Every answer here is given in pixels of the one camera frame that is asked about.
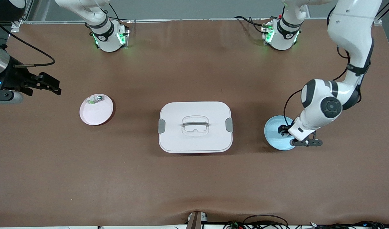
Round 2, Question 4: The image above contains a light blue round plate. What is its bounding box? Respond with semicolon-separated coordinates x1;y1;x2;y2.
264;115;301;151

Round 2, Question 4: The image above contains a tangled cable bundle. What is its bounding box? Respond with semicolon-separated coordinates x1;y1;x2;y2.
223;221;389;229

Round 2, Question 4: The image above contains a black cable loop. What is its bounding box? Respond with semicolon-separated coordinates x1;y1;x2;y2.
243;215;288;229

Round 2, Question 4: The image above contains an aluminium table frame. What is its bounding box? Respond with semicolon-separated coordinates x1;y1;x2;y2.
10;0;389;26

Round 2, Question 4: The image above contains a pink round plate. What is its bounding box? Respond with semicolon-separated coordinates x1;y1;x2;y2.
79;94;114;126

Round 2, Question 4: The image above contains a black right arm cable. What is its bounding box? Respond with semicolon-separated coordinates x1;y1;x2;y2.
0;21;56;68

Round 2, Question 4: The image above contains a brown table mat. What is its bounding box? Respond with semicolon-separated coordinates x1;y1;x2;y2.
0;18;389;228

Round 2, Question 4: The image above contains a white lidded storage box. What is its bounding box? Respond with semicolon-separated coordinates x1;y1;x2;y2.
158;101;233;154

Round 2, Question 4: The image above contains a metal edge bracket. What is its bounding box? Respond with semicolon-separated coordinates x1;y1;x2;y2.
186;212;207;229

